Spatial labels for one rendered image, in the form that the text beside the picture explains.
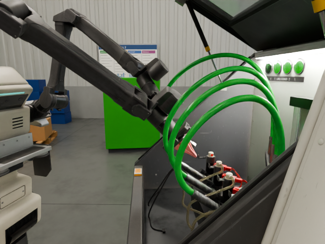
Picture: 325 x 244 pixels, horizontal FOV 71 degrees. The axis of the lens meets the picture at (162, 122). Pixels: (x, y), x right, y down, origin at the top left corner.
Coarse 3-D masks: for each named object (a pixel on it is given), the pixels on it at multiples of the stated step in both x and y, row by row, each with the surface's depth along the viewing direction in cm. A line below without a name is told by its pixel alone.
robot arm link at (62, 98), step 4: (56, 92) 108; (56, 96) 105; (60, 96) 107; (64, 96) 110; (60, 100) 107; (64, 100) 109; (56, 104) 105; (60, 104) 108; (64, 104) 110; (52, 108) 106; (56, 108) 110; (60, 108) 110
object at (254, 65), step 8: (208, 56) 75; (216, 56) 74; (224, 56) 73; (232, 56) 72; (240, 56) 72; (192, 64) 77; (256, 64) 71; (184, 72) 78; (272, 120) 72; (272, 128) 73
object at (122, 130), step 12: (132, 84) 383; (156, 84) 387; (108, 96) 382; (108, 108) 386; (120, 108) 388; (108, 120) 390; (120, 120) 392; (132, 120) 395; (108, 132) 394; (120, 132) 396; (132, 132) 399; (144, 132) 402; (156, 132) 404; (108, 144) 398; (120, 144) 401; (132, 144) 403; (144, 144) 406
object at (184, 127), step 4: (172, 120) 72; (172, 124) 71; (184, 124) 73; (188, 124) 73; (156, 128) 72; (160, 128) 71; (172, 128) 70; (180, 128) 72; (184, 128) 69; (160, 132) 72; (168, 132) 70; (180, 132) 69; (168, 136) 71; (180, 136) 73; (168, 140) 72
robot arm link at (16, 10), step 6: (0, 0) 51; (6, 0) 52; (12, 0) 53; (18, 0) 55; (0, 6) 50; (6, 6) 50; (12, 6) 51; (18, 6) 53; (24, 6) 56; (12, 12) 51; (18, 12) 53; (24, 12) 55; (24, 18) 56
